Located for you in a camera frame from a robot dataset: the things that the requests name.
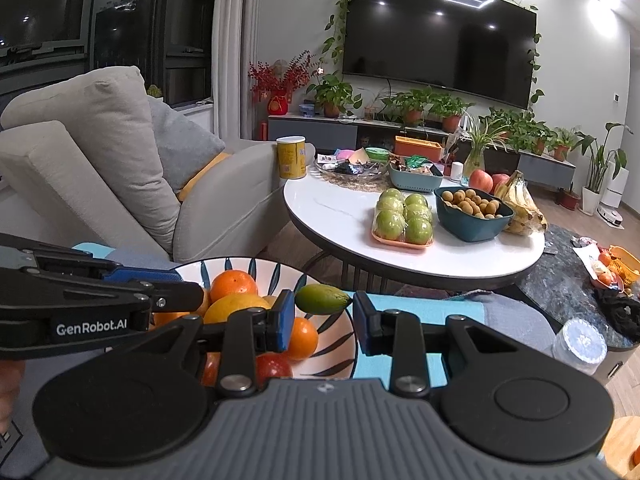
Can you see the green trailing vine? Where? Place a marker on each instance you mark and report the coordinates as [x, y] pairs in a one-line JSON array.
[[335, 25]]

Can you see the small green bowl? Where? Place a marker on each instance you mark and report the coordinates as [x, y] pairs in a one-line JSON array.
[[376, 153]]

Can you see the orange box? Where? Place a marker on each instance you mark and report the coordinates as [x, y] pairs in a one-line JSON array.
[[417, 147]]

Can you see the small red plant pot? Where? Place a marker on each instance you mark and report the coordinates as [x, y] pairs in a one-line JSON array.
[[569, 199]]

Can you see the dark marble round table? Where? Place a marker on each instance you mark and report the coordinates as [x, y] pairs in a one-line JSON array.
[[565, 280]]

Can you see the white curtain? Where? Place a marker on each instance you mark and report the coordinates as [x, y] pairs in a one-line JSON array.
[[235, 35]]

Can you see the green potted plant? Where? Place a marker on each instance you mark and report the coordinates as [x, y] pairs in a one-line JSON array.
[[452, 110], [535, 135], [506, 122], [562, 145], [330, 92], [410, 105]]

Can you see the small white cup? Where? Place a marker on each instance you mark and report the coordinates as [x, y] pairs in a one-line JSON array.
[[456, 171]]

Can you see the pile of longans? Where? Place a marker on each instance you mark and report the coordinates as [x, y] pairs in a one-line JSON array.
[[472, 202]]

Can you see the grey television cabinet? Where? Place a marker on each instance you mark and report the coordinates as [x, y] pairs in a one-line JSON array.
[[310, 130]]

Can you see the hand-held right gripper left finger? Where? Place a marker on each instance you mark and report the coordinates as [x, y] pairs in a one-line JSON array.
[[282, 322]]

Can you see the teal basket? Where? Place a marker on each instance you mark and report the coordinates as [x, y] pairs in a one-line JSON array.
[[415, 180]]

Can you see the tray of green apples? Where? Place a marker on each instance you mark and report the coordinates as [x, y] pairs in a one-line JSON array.
[[404, 217]]

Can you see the black wall television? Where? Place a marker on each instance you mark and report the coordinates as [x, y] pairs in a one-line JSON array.
[[440, 45]]

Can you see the dark teal bowl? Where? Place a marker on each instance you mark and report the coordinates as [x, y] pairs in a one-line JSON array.
[[470, 227]]

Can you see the black cloth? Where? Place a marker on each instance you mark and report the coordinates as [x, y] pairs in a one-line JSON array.
[[620, 310]]

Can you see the blue striped white bowl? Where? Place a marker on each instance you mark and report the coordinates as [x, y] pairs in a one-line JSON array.
[[327, 360]]

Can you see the green kumquat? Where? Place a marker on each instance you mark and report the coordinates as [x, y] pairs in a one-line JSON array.
[[322, 299]]

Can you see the large red apple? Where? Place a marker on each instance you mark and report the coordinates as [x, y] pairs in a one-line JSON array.
[[481, 180], [501, 181]]

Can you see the tall plant in white pot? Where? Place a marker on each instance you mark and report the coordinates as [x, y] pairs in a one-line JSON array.
[[600, 160]]

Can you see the beige sofa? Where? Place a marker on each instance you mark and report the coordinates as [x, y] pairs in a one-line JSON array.
[[100, 160]]

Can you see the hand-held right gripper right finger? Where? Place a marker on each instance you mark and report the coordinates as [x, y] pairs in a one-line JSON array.
[[365, 325]]

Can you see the blue and grey table mat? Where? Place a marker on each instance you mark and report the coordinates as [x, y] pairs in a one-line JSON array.
[[450, 305]]

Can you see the person's left hand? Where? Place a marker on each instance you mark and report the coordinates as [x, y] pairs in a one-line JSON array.
[[10, 390]]

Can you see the yellow cushion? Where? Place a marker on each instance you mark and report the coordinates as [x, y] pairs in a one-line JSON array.
[[202, 175]]

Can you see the white round coffee table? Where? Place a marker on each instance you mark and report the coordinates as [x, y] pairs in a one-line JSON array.
[[340, 220]]

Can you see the bunch of bananas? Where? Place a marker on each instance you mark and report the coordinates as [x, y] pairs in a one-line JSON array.
[[522, 205]]

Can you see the grey cushion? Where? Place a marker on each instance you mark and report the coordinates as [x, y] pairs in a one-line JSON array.
[[180, 140]]

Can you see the small red apple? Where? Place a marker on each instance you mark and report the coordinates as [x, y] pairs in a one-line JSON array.
[[274, 367]]

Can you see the glass tray with snacks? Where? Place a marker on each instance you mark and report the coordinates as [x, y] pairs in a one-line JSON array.
[[350, 170]]

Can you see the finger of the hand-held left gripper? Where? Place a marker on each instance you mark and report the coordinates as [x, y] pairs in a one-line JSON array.
[[140, 275], [175, 296]]

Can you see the yellow basket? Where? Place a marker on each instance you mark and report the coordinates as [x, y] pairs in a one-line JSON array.
[[624, 262]]

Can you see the red berry plant in pot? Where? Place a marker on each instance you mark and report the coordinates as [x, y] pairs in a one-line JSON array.
[[277, 80]]

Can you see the wooden round side table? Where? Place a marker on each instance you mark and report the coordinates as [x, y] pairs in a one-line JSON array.
[[625, 440]]

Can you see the dark window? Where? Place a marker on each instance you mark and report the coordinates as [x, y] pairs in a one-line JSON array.
[[100, 10]]

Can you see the large yellow orange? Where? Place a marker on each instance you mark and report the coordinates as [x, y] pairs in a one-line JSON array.
[[235, 308]]

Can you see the glass vase with green plant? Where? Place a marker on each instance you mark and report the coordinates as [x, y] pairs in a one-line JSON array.
[[475, 152]]

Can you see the clear bottle with orange label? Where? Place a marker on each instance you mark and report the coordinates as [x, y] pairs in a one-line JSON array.
[[580, 342]]

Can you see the white paper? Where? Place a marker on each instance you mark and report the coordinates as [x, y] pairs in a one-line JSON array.
[[585, 252]]

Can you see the yellow can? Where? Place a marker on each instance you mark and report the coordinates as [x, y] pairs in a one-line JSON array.
[[291, 157]]

